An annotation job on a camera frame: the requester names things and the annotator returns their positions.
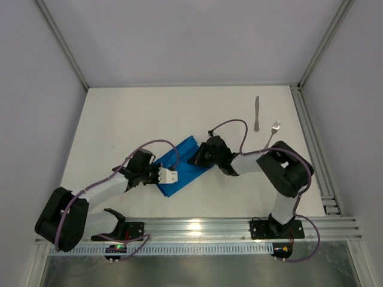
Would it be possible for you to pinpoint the blue cloth napkin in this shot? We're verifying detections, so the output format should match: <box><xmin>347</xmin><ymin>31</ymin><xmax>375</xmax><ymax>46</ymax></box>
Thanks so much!
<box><xmin>157</xmin><ymin>136</ymin><xmax>212</xmax><ymax>197</ymax></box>

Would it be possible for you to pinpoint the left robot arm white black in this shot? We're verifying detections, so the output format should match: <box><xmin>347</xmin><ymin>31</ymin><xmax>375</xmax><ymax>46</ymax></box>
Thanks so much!
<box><xmin>34</xmin><ymin>149</ymin><xmax>162</xmax><ymax>252</ymax></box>

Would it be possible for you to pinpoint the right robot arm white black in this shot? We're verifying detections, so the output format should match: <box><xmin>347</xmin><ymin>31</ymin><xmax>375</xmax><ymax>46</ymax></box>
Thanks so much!
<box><xmin>187</xmin><ymin>136</ymin><xmax>314</xmax><ymax>238</ymax></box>

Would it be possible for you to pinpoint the silver table knife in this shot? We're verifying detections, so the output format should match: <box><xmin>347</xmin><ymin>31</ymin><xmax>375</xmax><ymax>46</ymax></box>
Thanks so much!
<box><xmin>254</xmin><ymin>96</ymin><xmax>260</xmax><ymax>132</ymax></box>

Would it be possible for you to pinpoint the silver fork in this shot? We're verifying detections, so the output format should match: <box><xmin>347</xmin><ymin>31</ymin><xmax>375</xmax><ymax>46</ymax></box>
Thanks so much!
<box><xmin>264</xmin><ymin>121</ymin><xmax>281</xmax><ymax>148</ymax></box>

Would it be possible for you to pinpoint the left black connector box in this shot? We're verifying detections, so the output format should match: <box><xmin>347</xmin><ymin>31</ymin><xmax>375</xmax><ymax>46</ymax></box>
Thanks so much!
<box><xmin>104</xmin><ymin>245</ymin><xmax>127</xmax><ymax>261</ymax></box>

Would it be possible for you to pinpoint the black connector box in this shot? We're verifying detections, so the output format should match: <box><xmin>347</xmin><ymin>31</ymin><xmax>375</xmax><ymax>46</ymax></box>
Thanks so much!
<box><xmin>104</xmin><ymin>245</ymin><xmax>127</xmax><ymax>261</ymax></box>
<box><xmin>271</xmin><ymin>246</ymin><xmax>293</xmax><ymax>261</ymax></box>

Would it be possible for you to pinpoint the right black connector box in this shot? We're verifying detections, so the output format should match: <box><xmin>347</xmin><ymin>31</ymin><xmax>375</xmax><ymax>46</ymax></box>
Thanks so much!
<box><xmin>271</xmin><ymin>246</ymin><xmax>293</xmax><ymax>261</ymax></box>

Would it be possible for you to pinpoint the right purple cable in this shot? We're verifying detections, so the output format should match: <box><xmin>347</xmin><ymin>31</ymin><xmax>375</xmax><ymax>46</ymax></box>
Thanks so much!
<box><xmin>207</xmin><ymin>119</ymin><xmax>321</xmax><ymax>263</ymax></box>

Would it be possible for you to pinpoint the purple cable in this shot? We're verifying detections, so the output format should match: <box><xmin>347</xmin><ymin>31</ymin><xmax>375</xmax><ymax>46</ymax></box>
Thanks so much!
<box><xmin>207</xmin><ymin>119</ymin><xmax>321</xmax><ymax>263</ymax></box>
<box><xmin>54</xmin><ymin>139</ymin><xmax>181</xmax><ymax>264</ymax></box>

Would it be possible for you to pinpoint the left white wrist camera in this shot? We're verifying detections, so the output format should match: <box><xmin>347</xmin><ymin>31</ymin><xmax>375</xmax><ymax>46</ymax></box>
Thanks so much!
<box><xmin>158</xmin><ymin>167</ymin><xmax>178</xmax><ymax>184</ymax></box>

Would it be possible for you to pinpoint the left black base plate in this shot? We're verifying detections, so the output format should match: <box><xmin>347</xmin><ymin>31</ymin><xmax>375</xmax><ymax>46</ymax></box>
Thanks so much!
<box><xmin>91</xmin><ymin>221</ymin><xmax>145</xmax><ymax>242</ymax></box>

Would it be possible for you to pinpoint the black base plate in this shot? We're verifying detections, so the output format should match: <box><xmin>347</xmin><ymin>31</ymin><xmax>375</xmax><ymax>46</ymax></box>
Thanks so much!
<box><xmin>91</xmin><ymin>221</ymin><xmax>145</xmax><ymax>242</ymax></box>
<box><xmin>249</xmin><ymin>218</ymin><xmax>305</xmax><ymax>240</ymax></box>

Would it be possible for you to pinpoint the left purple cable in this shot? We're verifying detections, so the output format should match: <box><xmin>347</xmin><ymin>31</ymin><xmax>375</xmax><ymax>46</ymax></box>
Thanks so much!
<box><xmin>54</xmin><ymin>139</ymin><xmax>181</xmax><ymax>264</ymax></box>

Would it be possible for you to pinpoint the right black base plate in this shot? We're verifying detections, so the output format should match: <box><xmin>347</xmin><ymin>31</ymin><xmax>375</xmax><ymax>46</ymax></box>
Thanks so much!
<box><xmin>249</xmin><ymin>218</ymin><xmax>305</xmax><ymax>240</ymax></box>

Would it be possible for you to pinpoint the slotted grey cable duct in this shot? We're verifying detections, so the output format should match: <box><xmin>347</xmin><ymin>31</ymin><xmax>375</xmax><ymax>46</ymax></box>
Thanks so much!
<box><xmin>48</xmin><ymin>242</ymin><xmax>273</xmax><ymax>256</ymax></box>

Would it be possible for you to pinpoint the right aluminium side rail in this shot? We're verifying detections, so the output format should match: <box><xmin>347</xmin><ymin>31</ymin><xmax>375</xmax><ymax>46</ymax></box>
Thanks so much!
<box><xmin>290</xmin><ymin>84</ymin><xmax>343</xmax><ymax>216</ymax></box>

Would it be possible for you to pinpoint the aluminium front rail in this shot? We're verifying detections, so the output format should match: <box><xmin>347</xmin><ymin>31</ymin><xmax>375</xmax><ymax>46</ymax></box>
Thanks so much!
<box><xmin>127</xmin><ymin>216</ymin><xmax>362</xmax><ymax>243</ymax></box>

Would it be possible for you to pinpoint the left aluminium frame post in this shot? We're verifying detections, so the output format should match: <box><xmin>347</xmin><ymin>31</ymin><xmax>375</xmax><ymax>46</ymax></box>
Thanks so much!
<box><xmin>34</xmin><ymin>0</ymin><xmax>90</xmax><ymax>91</ymax></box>

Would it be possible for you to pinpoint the aluminium frame post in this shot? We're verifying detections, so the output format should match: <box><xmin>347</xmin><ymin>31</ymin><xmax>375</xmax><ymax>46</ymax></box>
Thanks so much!
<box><xmin>34</xmin><ymin>0</ymin><xmax>90</xmax><ymax>91</ymax></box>
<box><xmin>297</xmin><ymin>0</ymin><xmax>354</xmax><ymax>90</ymax></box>

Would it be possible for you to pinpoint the right aluminium frame post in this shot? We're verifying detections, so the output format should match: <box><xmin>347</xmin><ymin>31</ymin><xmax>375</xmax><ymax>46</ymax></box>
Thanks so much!
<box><xmin>297</xmin><ymin>0</ymin><xmax>354</xmax><ymax>90</ymax></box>

